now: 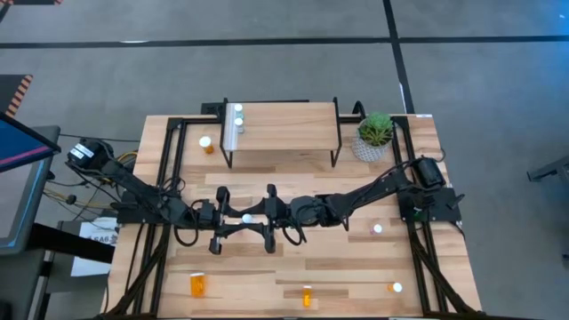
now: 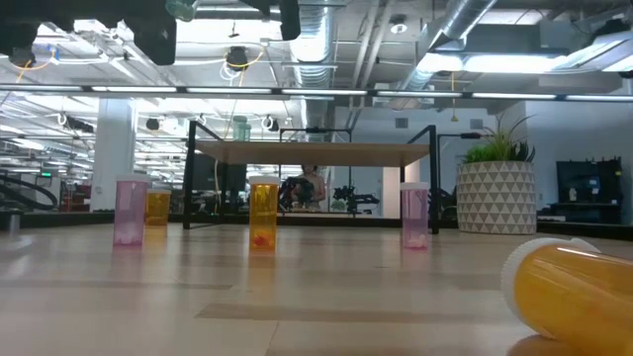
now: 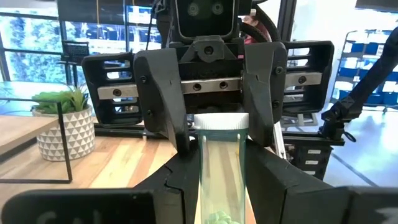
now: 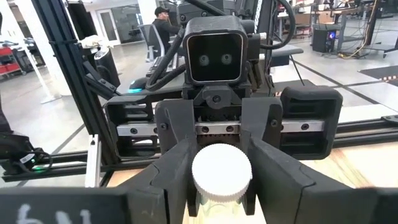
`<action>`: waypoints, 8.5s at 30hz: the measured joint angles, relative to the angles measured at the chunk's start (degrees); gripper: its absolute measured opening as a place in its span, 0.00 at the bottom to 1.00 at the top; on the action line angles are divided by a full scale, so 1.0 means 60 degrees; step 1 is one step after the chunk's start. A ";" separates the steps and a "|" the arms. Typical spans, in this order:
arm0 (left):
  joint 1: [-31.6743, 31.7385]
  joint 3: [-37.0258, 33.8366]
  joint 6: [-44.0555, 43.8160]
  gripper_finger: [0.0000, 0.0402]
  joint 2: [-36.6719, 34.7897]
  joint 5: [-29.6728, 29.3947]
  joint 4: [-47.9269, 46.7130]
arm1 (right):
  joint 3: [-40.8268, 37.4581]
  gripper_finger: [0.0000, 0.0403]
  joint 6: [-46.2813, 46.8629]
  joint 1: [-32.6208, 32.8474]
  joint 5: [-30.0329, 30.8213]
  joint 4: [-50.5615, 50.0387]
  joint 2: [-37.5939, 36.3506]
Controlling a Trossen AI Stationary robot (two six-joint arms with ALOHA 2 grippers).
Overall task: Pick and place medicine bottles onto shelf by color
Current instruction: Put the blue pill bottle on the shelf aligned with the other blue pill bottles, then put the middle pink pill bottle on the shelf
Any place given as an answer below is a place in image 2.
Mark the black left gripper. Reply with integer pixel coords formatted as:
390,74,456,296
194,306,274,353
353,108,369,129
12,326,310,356
0,0,178,67

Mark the green bottle with mixed pills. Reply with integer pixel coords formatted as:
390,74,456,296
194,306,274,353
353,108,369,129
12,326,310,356
231,115,250,142

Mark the orange pill bottle white cap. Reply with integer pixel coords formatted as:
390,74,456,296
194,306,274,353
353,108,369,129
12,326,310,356
246,175,281,251
144,187,173,228
499,236,633,356

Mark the pink pill bottle white cap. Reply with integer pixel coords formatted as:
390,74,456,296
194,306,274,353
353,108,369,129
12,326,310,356
399,181,431,250
112,173,151,247

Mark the LED light bar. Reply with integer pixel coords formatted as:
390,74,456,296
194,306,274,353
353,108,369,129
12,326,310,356
0,82,633,104

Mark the white building column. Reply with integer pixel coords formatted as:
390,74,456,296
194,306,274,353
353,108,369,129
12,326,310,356
90,97,138,213

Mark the person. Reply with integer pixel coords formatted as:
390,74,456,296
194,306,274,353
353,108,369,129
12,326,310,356
291,164,328,212

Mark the ceiling light fixture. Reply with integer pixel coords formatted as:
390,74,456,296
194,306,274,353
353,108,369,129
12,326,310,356
414,51,570,75

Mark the potted plant triangle-patterned pot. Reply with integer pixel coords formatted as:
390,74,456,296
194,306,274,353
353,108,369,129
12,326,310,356
455,112,539,236

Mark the black shelving unit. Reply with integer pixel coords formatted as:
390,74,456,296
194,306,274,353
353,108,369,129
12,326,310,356
536,156,625,224

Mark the silver ventilation duct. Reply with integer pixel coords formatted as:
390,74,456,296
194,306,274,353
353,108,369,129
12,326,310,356
289,0,337,133
395,0,498,108

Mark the wooden shelf black metal frame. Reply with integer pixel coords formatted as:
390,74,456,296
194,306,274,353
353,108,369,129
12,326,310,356
181,120,441,236

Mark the black aluminium table frame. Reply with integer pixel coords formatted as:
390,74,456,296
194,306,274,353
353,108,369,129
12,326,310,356
0,210,633,237

